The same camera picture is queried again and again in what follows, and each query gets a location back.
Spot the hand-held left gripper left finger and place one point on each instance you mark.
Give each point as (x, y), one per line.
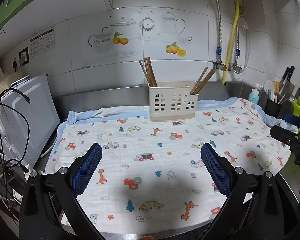
(87, 170)

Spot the beige plastic chopstick holder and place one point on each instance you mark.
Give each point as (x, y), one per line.
(165, 115)

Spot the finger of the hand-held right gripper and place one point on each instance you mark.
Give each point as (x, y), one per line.
(293, 122)
(281, 134)

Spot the teaware and fruit wall decal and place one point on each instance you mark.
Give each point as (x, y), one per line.
(147, 25)

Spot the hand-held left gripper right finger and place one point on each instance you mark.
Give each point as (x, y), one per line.
(216, 170)

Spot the white spatula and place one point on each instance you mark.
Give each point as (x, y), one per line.
(268, 87)

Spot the green wall cabinet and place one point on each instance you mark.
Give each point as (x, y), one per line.
(15, 2)

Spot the white microwave oven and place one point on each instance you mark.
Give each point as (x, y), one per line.
(32, 117)

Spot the wall notice sticker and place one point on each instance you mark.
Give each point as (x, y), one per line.
(41, 42)

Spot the steel angle valve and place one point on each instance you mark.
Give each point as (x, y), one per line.
(236, 68)

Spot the teal bottle white cap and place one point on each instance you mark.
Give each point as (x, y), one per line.
(253, 96)

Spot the plastic bags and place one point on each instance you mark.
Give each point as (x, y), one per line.
(0, 82)

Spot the black utensil cup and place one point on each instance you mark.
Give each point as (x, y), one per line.
(273, 107)

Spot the black wall socket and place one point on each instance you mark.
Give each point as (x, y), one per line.
(24, 56)

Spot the brown wooden chopstick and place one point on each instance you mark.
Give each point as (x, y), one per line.
(145, 73)
(208, 80)
(199, 80)
(204, 80)
(149, 71)
(153, 71)

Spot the cartoon printed blanket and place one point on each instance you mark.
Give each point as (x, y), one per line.
(140, 172)

